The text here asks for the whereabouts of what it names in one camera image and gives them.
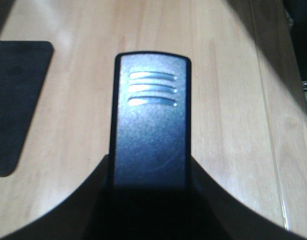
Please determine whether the black stapler orange button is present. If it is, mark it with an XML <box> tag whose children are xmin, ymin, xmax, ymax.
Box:
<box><xmin>85</xmin><ymin>51</ymin><xmax>204</xmax><ymax>240</ymax></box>

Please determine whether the black monitor stand base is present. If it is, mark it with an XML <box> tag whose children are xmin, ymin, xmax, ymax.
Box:
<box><xmin>0</xmin><ymin>40</ymin><xmax>54</xmax><ymax>177</ymax></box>

